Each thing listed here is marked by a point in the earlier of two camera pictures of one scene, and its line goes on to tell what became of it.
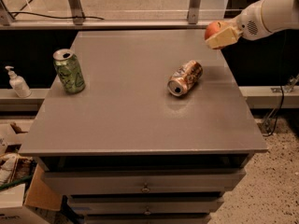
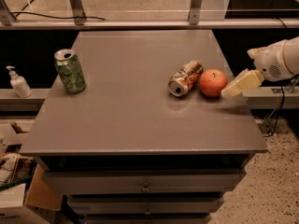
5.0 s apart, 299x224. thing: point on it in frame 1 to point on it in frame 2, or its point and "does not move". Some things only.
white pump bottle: (19, 84) does not move
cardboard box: (42, 194) does not move
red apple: (214, 28) to (212, 82)
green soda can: (69, 71) does not move
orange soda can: (184, 77) does not move
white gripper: (249, 24) to (270, 63)
